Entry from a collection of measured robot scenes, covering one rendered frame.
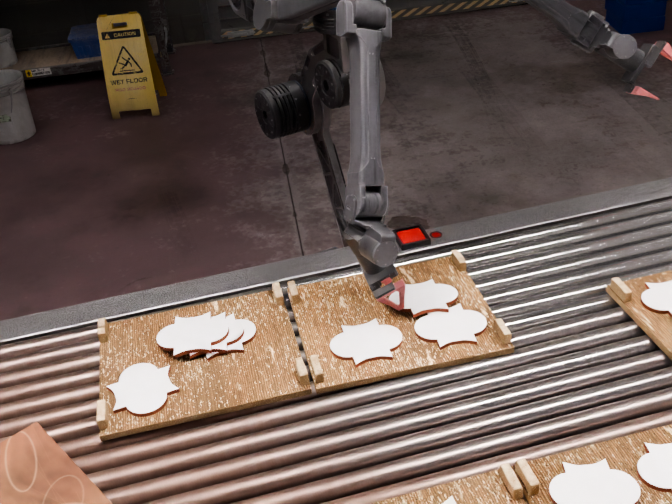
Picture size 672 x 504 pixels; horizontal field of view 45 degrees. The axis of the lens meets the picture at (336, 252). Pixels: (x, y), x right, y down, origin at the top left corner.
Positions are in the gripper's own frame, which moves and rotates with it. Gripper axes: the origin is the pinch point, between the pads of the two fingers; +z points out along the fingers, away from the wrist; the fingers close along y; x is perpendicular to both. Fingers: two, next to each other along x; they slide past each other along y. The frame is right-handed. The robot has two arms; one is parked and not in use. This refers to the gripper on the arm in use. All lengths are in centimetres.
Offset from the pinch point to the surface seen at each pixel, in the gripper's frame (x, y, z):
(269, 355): 28.1, -8.4, -8.3
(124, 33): 78, 362, 19
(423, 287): -6.3, 2.0, 4.2
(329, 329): 15.5, -4.1, -3.2
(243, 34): 22, 468, 92
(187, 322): 41.4, 4.2, -17.0
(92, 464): 62, -26, -20
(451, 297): -10.5, -4.1, 5.4
